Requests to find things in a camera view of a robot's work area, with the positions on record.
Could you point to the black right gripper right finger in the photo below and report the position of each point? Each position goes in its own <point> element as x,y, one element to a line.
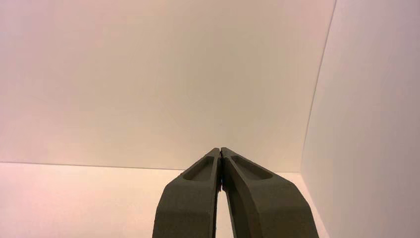
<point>262,207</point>

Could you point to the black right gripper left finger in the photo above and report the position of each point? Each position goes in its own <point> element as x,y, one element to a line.
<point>190,203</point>

